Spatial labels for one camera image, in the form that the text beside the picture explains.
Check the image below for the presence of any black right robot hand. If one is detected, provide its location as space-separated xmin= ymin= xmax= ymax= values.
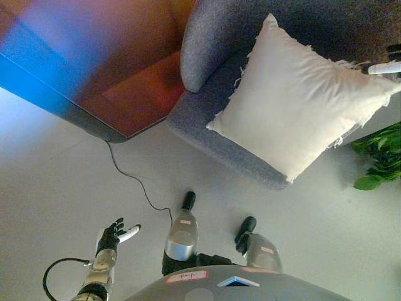
xmin=366 ymin=43 xmax=401 ymax=76

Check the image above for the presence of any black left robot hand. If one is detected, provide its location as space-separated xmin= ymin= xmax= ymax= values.
xmin=95 ymin=217 xmax=142 ymax=251

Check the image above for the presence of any white fringed pillow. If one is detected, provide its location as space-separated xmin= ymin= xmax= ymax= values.
xmin=206 ymin=13 xmax=401 ymax=184

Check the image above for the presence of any silver left robot leg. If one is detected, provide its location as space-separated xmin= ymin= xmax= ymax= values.
xmin=161 ymin=191 xmax=200 ymax=277

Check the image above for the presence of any silver robot leg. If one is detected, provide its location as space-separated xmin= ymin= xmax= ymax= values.
xmin=234 ymin=216 xmax=283 ymax=273
xmin=161 ymin=191 xmax=200 ymax=277

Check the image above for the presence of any green leafy houseplant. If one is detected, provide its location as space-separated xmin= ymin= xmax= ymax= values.
xmin=350 ymin=123 xmax=401 ymax=191

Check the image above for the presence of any grey robot torso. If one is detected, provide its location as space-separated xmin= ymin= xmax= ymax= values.
xmin=123 ymin=265 xmax=342 ymax=301

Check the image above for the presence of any silver right robot leg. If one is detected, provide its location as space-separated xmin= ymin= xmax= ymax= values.
xmin=234 ymin=216 xmax=283 ymax=273

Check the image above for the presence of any grey fabric armchair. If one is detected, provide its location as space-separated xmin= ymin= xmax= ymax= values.
xmin=165 ymin=0 xmax=401 ymax=191

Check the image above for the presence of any brown wooden desk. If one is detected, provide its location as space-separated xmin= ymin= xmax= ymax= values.
xmin=0 ymin=0 xmax=198 ymax=144

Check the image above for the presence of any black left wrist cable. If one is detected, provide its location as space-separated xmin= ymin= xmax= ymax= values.
xmin=43 ymin=258 xmax=95 ymax=295

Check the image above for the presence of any thin black floor cable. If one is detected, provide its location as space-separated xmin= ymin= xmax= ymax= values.
xmin=105 ymin=140 xmax=175 ymax=227

